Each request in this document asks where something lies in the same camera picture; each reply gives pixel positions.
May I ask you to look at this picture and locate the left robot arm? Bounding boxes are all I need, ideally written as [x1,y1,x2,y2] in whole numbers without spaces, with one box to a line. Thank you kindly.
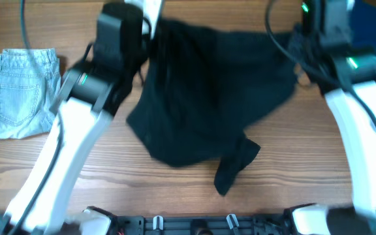
[0,0,163,234]

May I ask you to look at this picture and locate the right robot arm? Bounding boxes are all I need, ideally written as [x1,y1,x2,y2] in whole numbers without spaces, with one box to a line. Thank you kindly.
[289,1,376,234]

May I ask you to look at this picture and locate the folded light blue denim shorts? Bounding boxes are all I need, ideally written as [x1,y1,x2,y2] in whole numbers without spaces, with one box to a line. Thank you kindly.
[0,48,61,139]

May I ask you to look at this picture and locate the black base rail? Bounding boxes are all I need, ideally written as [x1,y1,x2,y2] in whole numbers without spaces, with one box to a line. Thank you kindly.
[83,207,306,235]

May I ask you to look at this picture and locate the black shorts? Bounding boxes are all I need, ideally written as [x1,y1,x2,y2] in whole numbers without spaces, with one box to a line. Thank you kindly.
[127,19,296,195]

